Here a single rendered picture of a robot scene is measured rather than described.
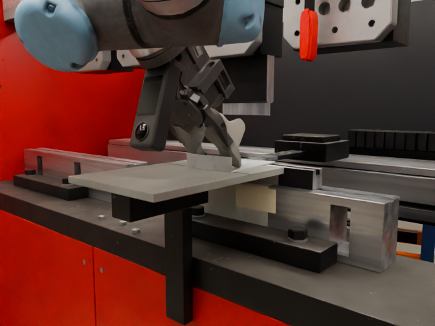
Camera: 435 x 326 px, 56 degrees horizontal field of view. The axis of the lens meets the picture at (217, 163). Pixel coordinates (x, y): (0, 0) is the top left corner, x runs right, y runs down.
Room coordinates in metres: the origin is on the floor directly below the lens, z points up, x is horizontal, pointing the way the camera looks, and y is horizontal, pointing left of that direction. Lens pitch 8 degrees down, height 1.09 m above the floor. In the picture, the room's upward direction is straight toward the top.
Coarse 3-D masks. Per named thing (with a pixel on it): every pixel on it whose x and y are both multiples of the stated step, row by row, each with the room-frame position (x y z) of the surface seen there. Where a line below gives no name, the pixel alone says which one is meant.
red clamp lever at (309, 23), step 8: (304, 0) 0.55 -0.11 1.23; (312, 0) 0.54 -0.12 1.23; (304, 8) 0.55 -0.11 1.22; (312, 8) 0.55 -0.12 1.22; (304, 16) 0.54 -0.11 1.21; (312, 16) 0.54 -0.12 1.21; (304, 24) 0.54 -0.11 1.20; (312, 24) 0.54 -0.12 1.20; (304, 32) 0.54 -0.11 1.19; (312, 32) 0.54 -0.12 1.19; (304, 40) 0.54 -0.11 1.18; (312, 40) 0.54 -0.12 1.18; (304, 48) 0.54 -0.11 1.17; (312, 48) 0.54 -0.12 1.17; (304, 56) 0.54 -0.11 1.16; (312, 56) 0.54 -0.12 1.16
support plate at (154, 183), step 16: (80, 176) 0.55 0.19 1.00; (96, 176) 0.55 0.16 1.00; (112, 176) 0.55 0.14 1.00; (128, 176) 0.55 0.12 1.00; (144, 176) 0.55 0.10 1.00; (160, 176) 0.55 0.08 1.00; (176, 176) 0.55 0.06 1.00; (192, 176) 0.55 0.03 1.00; (208, 176) 0.55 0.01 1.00; (224, 176) 0.55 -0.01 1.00; (240, 176) 0.55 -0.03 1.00; (256, 176) 0.58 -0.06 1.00; (112, 192) 0.48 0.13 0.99; (128, 192) 0.46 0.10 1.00; (144, 192) 0.44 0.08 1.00; (160, 192) 0.44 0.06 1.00; (176, 192) 0.46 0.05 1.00; (192, 192) 0.48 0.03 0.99
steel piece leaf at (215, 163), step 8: (192, 160) 0.62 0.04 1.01; (200, 160) 0.61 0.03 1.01; (208, 160) 0.60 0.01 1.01; (216, 160) 0.59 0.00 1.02; (224, 160) 0.59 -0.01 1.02; (200, 168) 0.61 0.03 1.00; (208, 168) 0.60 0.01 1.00; (216, 168) 0.60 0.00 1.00; (224, 168) 0.59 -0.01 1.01; (232, 168) 0.61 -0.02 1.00; (240, 168) 0.61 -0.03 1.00; (248, 168) 0.61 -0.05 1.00
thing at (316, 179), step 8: (288, 168) 0.63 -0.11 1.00; (296, 168) 0.62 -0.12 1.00; (304, 168) 0.63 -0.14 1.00; (312, 168) 0.63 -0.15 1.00; (320, 168) 0.62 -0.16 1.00; (280, 176) 0.64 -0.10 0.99; (288, 176) 0.63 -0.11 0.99; (296, 176) 0.62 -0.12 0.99; (304, 176) 0.61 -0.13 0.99; (312, 176) 0.60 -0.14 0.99; (320, 176) 0.62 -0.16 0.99; (280, 184) 0.64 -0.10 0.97; (288, 184) 0.63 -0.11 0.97; (296, 184) 0.62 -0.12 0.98; (304, 184) 0.61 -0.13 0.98; (312, 184) 0.60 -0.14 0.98; (320, 184) 0.62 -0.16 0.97
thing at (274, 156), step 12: (276, 144) 0.87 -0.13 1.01; (288, 144) 0.85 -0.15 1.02; (300, 144) 0.83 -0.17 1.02; (312, 144) 0.81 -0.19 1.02; (324, 144) 0.79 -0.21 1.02; (336, 144) 0.82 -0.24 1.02; (348, 144) 0.87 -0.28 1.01; (252, 156) 0.74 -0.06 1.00; (264, 156) 0.74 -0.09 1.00; (276, 156) 0.74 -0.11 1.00; (288, 156) 0.77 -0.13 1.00; (300, 156) 0.80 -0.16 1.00; (312, 156) 0.81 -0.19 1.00; (324, 156) 0.79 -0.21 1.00; (336, 156) 0.83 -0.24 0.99; (348, 156) 0.87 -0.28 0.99
